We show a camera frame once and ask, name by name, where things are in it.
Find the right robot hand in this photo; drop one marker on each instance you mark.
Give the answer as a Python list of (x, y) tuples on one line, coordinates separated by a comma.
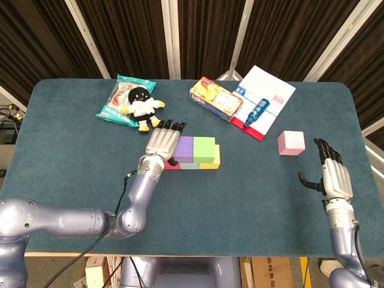
[(337, 180)]

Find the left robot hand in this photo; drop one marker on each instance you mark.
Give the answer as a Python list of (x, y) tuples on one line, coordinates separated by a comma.
[(163, 142)]

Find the purple foam cube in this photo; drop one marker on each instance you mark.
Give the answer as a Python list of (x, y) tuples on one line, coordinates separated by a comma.
[(184, 148)]

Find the red foam cube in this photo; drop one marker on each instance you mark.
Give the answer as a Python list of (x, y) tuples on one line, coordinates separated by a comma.
[(167, 166)]

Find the light blue foam cube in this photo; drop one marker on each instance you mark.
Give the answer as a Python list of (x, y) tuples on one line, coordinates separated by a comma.
[(189, 166)]

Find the green foam cube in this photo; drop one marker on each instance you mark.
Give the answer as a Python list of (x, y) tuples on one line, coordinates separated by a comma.
[(204, 150)]

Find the yellow foam cube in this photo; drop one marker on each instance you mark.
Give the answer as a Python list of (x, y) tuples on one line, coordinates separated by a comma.
[(210, 166)]

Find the pink foam cube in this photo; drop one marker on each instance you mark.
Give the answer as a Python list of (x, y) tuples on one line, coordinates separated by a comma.
[(292, 142)]

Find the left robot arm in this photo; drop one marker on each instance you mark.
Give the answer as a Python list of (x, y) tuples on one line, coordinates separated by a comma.
[(60, 223)]

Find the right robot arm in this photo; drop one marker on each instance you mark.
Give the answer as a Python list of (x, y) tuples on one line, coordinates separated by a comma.
[(343, 240)]

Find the black white plush doll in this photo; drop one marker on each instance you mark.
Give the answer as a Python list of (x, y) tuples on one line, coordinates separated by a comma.
[(142, 108)]

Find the teal snack bag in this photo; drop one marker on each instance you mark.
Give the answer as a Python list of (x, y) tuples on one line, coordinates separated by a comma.
[(112, 112)]

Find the yellow blue cookie box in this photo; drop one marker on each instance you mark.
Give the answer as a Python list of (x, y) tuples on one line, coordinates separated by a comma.
[(216, 99)]

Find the teal felt table mat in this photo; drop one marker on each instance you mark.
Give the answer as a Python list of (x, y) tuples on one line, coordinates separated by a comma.
[(210, 210)]

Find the blue bottle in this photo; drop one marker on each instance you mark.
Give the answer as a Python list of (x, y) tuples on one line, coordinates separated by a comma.
[(256, 112)]

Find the yellow table leg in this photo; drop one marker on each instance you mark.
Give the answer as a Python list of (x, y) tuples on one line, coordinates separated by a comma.
[(305, 279)]

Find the dark brown curtain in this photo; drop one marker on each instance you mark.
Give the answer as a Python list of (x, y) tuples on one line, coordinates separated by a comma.
[(135, 36)]

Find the brown cardboard box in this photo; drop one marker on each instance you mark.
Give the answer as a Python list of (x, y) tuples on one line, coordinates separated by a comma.
[(270, 273)]

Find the white red book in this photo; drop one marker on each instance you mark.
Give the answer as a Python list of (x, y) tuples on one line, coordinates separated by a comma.
[(264, 84)]

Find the grey robot torso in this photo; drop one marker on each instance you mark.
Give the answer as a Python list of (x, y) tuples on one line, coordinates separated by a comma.
[(186, 276)]

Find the white red carton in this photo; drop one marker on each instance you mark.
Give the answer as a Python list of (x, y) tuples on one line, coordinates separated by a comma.
[(94, 276)]

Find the white frame post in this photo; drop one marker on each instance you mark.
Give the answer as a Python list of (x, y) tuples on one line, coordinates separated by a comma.
[(347, 27), (241, 30), (171, 39), (88, 39)]

